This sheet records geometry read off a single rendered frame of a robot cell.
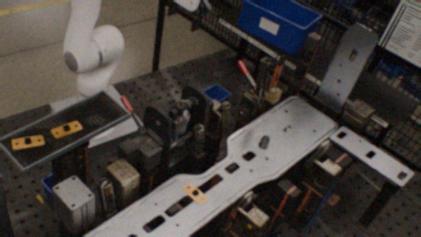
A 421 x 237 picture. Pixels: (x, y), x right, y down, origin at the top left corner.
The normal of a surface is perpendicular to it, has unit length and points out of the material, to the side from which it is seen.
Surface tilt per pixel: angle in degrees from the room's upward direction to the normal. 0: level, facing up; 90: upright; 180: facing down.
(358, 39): 90
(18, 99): 0
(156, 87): 0
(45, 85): 0
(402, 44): 90
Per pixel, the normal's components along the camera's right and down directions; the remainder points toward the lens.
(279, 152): 0.11, -0.68
